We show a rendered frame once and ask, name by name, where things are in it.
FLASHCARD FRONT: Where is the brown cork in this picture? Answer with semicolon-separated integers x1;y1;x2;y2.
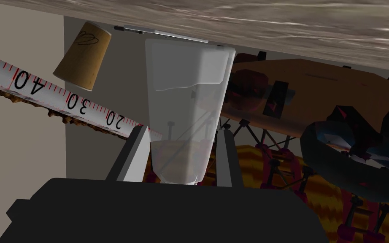
52;21;112;92

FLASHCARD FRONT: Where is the brown wooden table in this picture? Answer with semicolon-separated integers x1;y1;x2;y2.
219;51;389;149

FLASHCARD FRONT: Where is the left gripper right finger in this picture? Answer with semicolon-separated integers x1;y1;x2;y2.
216;128;244;188

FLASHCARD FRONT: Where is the white ruler with black numbers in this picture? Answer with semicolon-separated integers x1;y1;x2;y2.
0;50;163;140

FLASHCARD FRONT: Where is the silver pen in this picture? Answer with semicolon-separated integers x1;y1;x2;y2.
113;25;225;47

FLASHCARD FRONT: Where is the dark round bowl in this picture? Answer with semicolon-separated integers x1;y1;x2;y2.
299;106;389;204

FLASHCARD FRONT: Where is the clear drinking glass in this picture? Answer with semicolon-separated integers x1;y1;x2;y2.
145;38;236;186

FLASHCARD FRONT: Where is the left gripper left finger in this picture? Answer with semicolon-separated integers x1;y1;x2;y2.
105;125;151;183

